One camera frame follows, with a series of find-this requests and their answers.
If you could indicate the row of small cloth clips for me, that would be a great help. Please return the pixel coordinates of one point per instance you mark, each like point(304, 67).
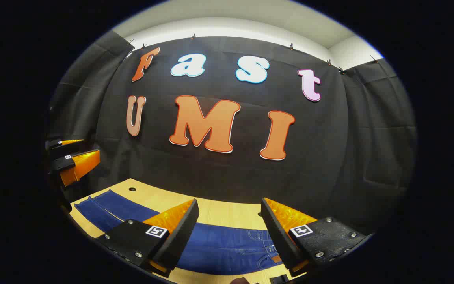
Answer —
point(192, 36)

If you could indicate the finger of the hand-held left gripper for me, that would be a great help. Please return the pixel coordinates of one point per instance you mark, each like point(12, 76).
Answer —
point(63, 163)
point(55, 144)

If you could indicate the blue jeans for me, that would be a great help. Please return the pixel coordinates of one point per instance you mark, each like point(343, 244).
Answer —
point(219, 248)

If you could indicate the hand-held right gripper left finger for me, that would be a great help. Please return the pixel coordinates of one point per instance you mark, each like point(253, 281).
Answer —
point(179, 236)

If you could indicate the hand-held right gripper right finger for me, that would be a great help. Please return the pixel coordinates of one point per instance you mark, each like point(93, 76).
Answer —
point(278, 236)

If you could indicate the black backdrop cloth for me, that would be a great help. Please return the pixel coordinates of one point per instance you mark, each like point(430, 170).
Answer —
point(231, 177)

